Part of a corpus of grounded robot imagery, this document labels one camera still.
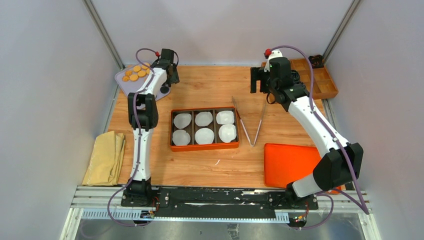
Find tan folded cloth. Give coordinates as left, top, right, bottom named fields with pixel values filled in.
left=82, top=131, right=126, bottom=186

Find metal tongs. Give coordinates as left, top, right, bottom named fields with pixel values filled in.
left=231, top=95, right=268, bottom=148

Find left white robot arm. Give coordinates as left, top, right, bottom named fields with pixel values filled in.
left=123, top=48, right=180, bottom=207

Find black rolled fabric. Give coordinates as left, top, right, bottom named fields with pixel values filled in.
left=308, top=54, right=325, bottom=69

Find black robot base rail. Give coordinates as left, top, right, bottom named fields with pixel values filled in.
left=120, top=186, right=319, bottom=220

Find wooden divided organizer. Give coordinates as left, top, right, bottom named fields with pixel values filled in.
left=289, top=58, right=339, bottom=100

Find orange compartment box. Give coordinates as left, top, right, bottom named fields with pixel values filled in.
left=169, top=106, right=240, bottom=152

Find black sandwich cookie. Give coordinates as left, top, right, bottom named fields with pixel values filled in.
left=160, top=85, right=170, bottom=95

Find orange box lid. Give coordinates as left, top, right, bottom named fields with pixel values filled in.
left=263, top=143, right=343, bottom=198

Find lavender cookie tray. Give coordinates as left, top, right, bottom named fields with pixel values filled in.
left=114, top=66, right=171, bottom=100

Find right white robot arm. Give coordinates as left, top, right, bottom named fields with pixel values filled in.
left=250, top=46, right=364, bottom=209

